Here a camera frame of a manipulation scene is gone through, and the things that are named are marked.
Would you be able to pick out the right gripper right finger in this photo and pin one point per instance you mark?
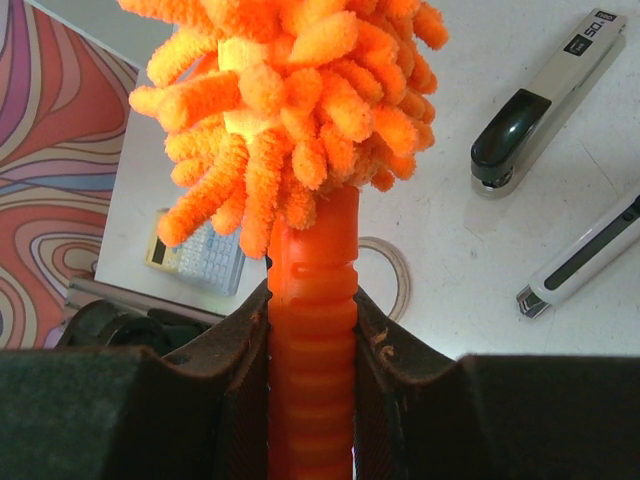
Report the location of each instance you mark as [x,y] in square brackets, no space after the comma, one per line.
[423,415]

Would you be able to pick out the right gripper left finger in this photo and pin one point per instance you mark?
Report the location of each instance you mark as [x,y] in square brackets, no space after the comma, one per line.
[100,412]

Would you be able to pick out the black silver pen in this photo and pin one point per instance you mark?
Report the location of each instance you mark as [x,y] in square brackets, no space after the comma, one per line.
[565,273]

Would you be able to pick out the orange microfiber duster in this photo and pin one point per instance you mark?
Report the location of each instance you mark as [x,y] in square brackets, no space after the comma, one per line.
[276,114]

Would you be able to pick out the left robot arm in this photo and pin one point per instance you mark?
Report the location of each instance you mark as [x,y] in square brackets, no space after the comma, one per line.
[103,323]

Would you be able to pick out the black white stapler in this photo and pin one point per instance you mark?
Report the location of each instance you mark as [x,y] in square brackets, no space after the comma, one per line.
[521,130]

